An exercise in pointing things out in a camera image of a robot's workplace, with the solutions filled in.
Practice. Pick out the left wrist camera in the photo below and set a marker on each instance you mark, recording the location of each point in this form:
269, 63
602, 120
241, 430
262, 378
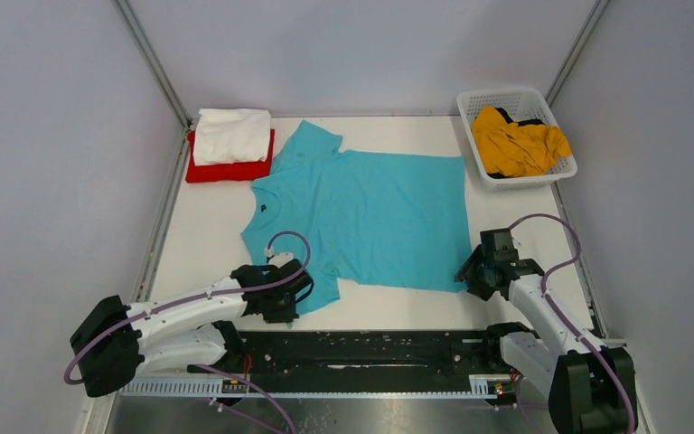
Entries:
279, 260

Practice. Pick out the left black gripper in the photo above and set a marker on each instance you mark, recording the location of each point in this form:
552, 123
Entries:
286, 316

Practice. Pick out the turquoise t-shirt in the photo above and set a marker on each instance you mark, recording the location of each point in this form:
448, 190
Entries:
378, 219

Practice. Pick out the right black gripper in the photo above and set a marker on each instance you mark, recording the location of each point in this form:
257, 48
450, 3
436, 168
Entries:
468, 274

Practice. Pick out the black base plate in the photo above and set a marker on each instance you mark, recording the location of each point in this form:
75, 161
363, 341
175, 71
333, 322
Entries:
371, 362

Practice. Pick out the folded red t-shirt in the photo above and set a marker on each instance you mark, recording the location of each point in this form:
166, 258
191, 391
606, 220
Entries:
246, 171

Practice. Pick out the yellow t-shirt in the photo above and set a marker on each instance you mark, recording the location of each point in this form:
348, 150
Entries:
512, 149

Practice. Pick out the white plastic basket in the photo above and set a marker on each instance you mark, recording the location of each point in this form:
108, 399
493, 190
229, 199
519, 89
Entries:
521, 104

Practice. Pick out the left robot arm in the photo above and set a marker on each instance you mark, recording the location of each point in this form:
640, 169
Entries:
116, 342

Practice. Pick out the folded white t-shirt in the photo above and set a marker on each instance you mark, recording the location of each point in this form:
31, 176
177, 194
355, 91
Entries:
228, 136

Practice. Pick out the aluminium frame rail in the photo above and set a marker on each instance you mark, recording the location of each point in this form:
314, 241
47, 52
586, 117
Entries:
208, 381

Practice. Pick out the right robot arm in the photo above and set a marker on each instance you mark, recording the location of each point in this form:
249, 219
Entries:
589, 386

